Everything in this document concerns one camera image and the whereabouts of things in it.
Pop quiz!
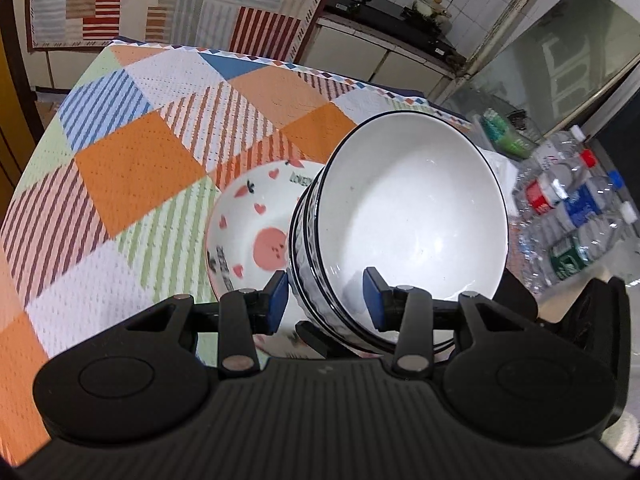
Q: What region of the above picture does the striped patchwork counter cloth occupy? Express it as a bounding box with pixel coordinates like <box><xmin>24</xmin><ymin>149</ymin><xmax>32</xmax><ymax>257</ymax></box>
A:
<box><xmin>25</xmin><ymin>0</ymin><xmax>324</xmax><ymax>61</ymax></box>

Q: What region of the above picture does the white kitchen cabinet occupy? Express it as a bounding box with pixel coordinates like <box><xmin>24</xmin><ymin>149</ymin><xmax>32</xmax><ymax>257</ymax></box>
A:
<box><xmin>299</xmin><ymin>14</ymin><xmax>454</xmax><ymax>100</ymax></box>

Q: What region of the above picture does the clear water bottle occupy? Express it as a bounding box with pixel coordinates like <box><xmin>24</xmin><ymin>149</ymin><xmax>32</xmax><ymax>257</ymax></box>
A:
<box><xmin>530</xmin><ymin>125</ymin><xmax>586</xmax><ymax>170</ymax></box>

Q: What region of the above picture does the white ribbed bowl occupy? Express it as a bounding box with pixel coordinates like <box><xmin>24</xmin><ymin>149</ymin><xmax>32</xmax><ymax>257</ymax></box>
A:
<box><xmin>314</xmin><ymin>110</ymin><xmax>509</xmax><ymax>322</ymax></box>

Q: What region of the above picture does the black gas stove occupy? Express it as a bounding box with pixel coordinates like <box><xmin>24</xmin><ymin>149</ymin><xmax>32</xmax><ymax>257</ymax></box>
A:
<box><xmin>324</xmin><ymin>0</ymin><xmax>466</xmax><ymax>68</ymax></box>

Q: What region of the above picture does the red label water bottle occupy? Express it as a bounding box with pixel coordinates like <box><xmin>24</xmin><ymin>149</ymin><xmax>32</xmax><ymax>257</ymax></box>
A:
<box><xmin>514</xmin><ymin>148</ymin><xmax>598</xmax><ymax>222</ymax></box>

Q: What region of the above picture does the green label water bottle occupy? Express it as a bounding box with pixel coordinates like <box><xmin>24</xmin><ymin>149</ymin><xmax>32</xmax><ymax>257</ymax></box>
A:
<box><xmin>520</xmin><ymin>202</ymin><xmax>638</xmax><ymax>296</ymax></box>

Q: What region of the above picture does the white rabbit carrot plate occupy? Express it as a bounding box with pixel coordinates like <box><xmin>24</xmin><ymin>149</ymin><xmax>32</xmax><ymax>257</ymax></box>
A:
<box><xmin>204</xmin><ymin>158</ymin><xmax>327</xmax><ymax>351</ymax></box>

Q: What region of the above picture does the blue label water bottle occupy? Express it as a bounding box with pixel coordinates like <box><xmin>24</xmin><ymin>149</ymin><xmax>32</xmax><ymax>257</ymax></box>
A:
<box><xmin>520</xmin><ymin>170</ymin><xmax>625</xmax><ymax>247</ymax></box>

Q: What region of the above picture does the colourful patchwork tablecloth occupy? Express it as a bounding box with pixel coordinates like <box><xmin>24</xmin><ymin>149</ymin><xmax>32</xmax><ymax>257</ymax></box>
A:
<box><xmin>0</xmin><ymin>39</ymin><xmax>474</xmax><ymax>466</ymax></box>

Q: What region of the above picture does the green pack of cups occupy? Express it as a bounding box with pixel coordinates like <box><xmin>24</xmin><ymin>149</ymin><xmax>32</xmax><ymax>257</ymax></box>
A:
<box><xmin>480</xmin><ymin>108</ymin><xmax>537</xmax><ymax>160</ymax></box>

